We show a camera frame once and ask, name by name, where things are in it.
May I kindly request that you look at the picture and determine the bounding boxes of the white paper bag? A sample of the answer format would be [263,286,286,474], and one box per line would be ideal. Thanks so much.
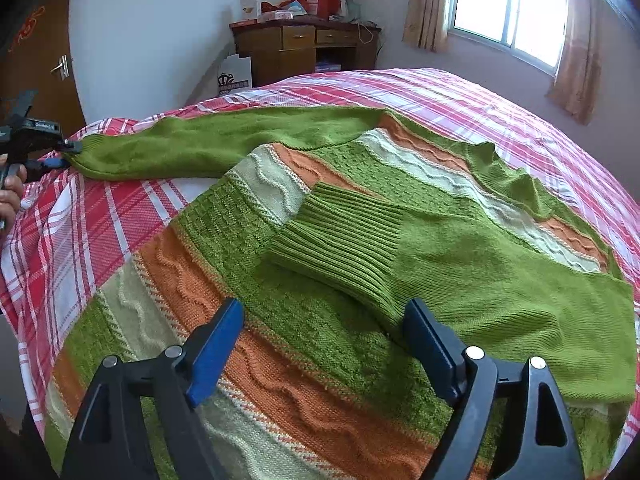
[217,52,253,98]

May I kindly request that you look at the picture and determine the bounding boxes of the red paper door decoration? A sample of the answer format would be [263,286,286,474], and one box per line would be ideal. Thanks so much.
[9,6,47,44]

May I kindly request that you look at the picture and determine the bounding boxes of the bed with red plaid sheet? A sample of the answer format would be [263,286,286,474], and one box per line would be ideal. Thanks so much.
[0,66,640,480]

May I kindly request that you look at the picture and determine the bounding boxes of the brown wooden desk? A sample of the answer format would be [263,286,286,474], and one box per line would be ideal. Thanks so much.
[229,15,383,88]

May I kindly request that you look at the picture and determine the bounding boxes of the person's left hand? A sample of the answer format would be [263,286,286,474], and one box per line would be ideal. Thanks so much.
[0,155,27,232]

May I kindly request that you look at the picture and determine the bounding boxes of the green orange striped knit sweater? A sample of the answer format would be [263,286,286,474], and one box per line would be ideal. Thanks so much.
[44,107,636,480]

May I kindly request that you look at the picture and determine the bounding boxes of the brown wooden door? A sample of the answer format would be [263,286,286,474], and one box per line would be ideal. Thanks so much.
[0,0,88,136]

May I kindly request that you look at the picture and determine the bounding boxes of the beige patterned curtain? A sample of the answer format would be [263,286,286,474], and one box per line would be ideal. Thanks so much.
[402,0,454,53]
[545,0,609,126]

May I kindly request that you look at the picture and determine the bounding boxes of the window with metal frame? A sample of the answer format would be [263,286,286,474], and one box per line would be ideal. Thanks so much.
[447,0,573,78]

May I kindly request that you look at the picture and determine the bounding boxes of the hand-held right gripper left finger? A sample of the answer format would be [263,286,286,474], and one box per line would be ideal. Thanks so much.
[60,297,246,480]

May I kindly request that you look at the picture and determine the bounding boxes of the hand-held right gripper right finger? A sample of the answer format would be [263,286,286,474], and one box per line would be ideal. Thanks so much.
[402,299,586,480]

